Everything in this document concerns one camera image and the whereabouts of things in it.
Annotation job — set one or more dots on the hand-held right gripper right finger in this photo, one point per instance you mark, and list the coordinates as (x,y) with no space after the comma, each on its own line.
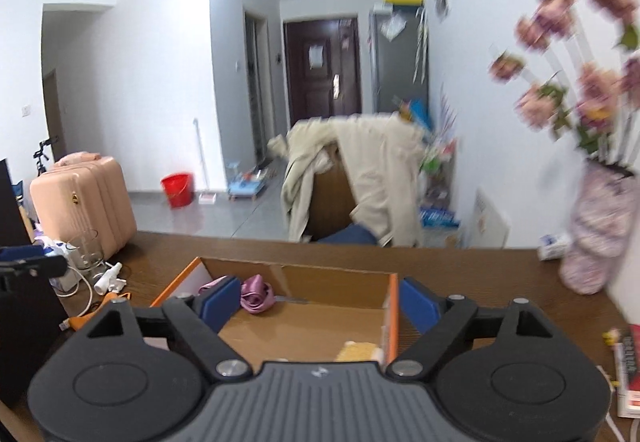
(417,307)

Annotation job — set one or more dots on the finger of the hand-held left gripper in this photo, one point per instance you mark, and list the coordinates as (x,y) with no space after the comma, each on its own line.
(35,266)

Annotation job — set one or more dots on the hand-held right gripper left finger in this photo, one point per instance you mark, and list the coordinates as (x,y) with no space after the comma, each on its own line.
(222,304)

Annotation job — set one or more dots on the purple satin scrunchie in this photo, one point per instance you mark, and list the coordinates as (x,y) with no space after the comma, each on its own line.
(257,294)

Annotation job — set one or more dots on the orange-edged cardboard box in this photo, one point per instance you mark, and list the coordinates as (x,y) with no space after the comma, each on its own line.
(305,329)

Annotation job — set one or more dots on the clear drinking glass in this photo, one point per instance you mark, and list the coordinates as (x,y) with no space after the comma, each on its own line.
(86,249)

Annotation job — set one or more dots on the orange cloth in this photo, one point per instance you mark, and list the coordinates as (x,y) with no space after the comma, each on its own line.
(82,319)

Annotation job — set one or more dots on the white spray bottle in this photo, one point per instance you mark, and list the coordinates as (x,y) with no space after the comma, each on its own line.
(107,279)

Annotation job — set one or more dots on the yellow sponge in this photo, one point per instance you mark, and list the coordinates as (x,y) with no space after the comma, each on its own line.
(357,351)

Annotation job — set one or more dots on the pink suitcase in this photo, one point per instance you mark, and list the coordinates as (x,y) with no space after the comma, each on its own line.
(80,202)

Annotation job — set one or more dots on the blue packets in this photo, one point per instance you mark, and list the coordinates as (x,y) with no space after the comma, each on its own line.
(440,218)

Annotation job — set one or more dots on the blue seat cushion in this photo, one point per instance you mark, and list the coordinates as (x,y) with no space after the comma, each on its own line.
(350,236)

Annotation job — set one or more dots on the black tripod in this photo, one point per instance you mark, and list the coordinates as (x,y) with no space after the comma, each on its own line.
(42,154)

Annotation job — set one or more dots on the white board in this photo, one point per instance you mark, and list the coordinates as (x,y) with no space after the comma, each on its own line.
(487,219)

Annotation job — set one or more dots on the small blue cart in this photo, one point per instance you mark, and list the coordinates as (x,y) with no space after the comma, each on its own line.
(245,184)

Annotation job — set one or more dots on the red bucket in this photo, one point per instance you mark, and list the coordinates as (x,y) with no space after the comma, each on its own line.
(177,189)

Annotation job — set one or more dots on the wooden chair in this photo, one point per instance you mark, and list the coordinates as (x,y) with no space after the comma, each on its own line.
(332,202)

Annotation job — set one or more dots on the white mop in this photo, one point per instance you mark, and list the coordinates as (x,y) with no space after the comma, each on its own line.
(202,161)

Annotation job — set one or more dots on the beige coat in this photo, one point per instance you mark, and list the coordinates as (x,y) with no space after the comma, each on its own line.
(380,161)

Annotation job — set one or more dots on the pink textured vase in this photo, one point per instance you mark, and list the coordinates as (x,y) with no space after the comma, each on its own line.
(595,232)

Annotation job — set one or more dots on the small yellow toy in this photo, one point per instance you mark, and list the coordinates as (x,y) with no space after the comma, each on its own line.
(610,338)

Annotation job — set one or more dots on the grey side door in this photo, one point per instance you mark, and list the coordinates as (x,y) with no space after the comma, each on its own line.
(256,86)

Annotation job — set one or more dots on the dark brown door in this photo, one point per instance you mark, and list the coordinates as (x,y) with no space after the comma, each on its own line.
(320,91)

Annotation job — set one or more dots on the grey refrigerator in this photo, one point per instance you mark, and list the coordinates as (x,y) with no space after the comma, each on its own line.
(395,71)

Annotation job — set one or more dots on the white paper on door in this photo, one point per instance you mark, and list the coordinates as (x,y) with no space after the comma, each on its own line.
(316,55)

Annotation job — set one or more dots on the clear plastic bag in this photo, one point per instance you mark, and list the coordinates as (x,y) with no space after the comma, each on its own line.
(392,27)

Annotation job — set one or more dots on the dried pink flowers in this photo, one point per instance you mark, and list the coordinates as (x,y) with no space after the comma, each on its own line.
(597,86)

